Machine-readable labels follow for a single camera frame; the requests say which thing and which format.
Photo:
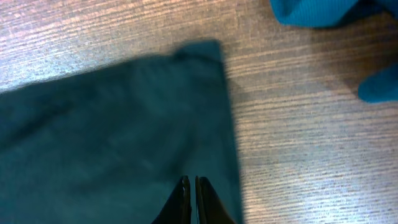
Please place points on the blue polo shirt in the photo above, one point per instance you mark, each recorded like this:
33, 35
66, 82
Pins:
378, 88

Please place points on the black polo shirt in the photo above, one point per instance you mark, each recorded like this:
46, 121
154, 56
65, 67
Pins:
110, 145

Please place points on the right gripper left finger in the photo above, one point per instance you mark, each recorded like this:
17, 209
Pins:
177, 209

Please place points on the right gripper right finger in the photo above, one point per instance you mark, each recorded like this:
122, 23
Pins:
210, 209

